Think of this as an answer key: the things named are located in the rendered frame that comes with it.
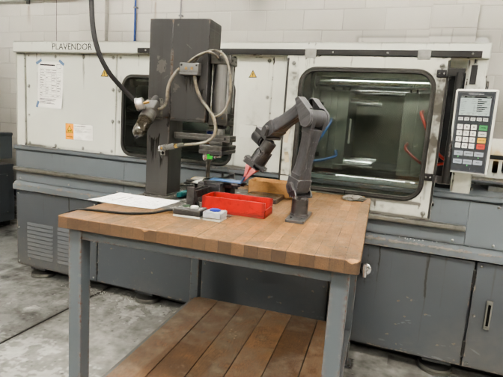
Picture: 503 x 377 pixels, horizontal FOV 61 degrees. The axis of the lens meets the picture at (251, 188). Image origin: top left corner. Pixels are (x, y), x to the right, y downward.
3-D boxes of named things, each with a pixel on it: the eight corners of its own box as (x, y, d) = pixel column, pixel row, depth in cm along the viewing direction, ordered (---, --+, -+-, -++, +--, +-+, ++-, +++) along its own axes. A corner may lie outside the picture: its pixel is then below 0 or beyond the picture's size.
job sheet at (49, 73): (34, 107, 297) (34, 57, 292) (36, 107, 298) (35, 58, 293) (63, 109, 289) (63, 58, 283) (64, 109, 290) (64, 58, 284)
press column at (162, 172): (167, 196, 188) (174, 18, 177) (143, 193, 191) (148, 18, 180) (181, 191, 202) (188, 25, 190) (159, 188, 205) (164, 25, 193)
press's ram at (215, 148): (223, 162, 175) (227, 88, 170) (165, 156, 182) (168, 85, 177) (236, 159, 192) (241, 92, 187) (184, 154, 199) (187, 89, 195)
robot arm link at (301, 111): (259, 125, 176) (305, 90, 151) (277, 126, 181) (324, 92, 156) (264, 152, 173) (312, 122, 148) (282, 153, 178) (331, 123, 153)
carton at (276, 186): (298, 201, 202) (299, 185, 200) (247, 195, 209) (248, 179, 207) (302, 197, 214) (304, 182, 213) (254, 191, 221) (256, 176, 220)
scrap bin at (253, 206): (263, 219, 157) (265, 203, 156) (200, 210, 163) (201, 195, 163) (272, 213, 168) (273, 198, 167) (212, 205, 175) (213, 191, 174)
